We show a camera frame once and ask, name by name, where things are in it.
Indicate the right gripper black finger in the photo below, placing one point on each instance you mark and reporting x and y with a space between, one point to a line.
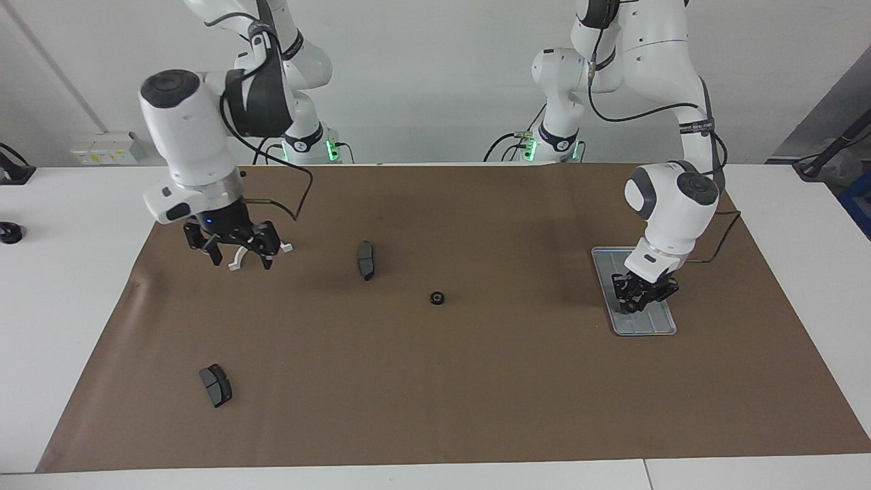
267 255
215 250

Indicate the long grey brake pad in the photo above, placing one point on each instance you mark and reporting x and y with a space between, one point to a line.
366 260

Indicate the white curved plastic bracket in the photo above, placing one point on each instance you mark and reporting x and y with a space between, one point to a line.
236 262

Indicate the white wall conduit pipe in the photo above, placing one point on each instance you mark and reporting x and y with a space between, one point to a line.
82 100

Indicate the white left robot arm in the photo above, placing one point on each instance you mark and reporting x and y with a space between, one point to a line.
674 204

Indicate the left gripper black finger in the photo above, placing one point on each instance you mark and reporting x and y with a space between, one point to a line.
661 297
627 303

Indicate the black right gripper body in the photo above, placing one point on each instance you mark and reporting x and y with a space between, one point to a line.
228 228

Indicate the short grey brake pad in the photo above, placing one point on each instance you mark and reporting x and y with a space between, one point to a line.
216 385

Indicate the black round knob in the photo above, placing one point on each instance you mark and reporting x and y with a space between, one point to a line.
10 233

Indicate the black stand foot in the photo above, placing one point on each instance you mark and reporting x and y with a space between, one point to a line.
17 175

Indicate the blue crate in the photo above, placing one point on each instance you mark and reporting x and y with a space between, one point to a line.
859 204

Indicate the silver metal compartment tray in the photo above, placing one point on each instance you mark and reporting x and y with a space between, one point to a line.
646 327

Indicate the black tripod leg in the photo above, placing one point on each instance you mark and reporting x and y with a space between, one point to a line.
827 153

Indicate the large black bearing gear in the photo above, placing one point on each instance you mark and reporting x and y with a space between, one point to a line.
633 307
437 297

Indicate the white wall socket box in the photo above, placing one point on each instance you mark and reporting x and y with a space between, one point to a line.
105 150

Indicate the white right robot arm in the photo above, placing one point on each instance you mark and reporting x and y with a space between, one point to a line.
187 136

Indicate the brown paper table mat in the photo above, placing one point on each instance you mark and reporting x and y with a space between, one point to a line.
435 408

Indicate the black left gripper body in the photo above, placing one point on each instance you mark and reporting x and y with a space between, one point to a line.
646 282

